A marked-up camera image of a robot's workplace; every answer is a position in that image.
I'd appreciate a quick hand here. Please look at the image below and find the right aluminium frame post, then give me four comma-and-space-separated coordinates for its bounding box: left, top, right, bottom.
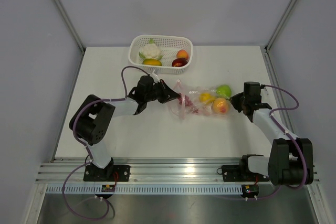
265, 0, 299, 53

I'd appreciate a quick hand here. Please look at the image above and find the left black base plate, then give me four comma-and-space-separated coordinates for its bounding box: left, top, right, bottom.
83, 165, 131, 182

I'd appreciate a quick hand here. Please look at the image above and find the left aluminium frame post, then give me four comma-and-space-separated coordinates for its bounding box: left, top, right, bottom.
52, 0, 86, 55

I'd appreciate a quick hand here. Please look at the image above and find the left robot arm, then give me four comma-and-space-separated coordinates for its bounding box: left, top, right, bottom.
69, 75, 181, 182

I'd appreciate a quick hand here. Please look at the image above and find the white slotted cable duct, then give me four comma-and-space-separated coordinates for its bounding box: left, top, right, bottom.
46, 184, 242, 195

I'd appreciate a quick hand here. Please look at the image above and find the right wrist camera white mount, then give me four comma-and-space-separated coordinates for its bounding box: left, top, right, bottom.
260, 84, 269, 98

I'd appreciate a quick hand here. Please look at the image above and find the white perforated plastic basket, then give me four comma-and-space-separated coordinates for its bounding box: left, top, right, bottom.
128, 35, 193, 74

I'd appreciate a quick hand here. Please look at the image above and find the clear zip top bag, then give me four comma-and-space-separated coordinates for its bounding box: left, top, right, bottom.
168, 80, 234, 120

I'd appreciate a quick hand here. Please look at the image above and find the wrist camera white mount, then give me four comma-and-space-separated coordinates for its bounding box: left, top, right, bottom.
260, 84, 269, 98
150, 71, 160, 83

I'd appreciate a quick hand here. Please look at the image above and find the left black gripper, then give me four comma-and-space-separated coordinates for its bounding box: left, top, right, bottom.
145, 79, 180, 104

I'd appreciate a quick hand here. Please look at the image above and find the white fake cauliflower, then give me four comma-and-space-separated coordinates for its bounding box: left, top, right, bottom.
138, 39, 163, 60

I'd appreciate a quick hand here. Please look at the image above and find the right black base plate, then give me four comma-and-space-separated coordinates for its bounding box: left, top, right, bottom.
216, 165, 269, 183

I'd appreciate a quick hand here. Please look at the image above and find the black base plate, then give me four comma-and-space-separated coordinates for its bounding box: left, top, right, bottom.
216, 165, 269, 183
83, 165, 131, 182

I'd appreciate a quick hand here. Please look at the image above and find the dark purple fake fruit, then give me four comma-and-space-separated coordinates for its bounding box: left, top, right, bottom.
172, 58, 188, 67

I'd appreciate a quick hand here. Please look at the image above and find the aluminium mounting rail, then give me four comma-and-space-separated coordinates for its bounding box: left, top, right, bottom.
35, 157, 320, 183

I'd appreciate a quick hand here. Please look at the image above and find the orange red fake peach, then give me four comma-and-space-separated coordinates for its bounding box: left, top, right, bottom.
176, 49, 189, 60

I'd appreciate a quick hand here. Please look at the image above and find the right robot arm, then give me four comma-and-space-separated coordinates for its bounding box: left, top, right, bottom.
229, 82, 314, 189

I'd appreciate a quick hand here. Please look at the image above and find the left small circuit board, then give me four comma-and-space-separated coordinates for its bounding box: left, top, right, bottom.
101, 185, 116, 193

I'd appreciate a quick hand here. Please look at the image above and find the yellow green fake mango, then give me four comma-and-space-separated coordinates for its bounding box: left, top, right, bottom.
142, 59, 162, 66

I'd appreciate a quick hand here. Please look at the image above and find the orange yellow fake peach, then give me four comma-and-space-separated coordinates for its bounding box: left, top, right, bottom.
212, 98, 229, 114

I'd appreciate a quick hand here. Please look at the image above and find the red fake fruit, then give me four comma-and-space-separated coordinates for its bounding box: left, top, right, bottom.
177, 93, 202, 115

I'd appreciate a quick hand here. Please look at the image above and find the right small circuit board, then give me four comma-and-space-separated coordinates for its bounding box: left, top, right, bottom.
241, 185, 259, 197

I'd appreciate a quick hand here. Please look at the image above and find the green fake apple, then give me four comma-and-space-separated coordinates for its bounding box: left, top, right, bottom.
216, 84, 232, 99

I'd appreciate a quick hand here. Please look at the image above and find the aluminium frame post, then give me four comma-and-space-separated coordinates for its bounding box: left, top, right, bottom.
52, 0, 86, 55
265, 0, 299, 53

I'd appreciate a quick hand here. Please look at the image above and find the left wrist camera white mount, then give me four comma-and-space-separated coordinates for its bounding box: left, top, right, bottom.
150, 71, 160, 83

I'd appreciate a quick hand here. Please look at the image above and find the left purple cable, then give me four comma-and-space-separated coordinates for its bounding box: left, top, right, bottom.
62, 66, 155, 221

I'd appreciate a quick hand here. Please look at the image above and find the yellow fake fruit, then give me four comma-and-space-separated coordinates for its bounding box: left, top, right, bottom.
199, 92, 216, 105

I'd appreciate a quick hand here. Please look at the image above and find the small circuit board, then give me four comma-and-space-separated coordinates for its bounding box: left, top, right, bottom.
241, 185, 259, 197
101, 185, 116, 193

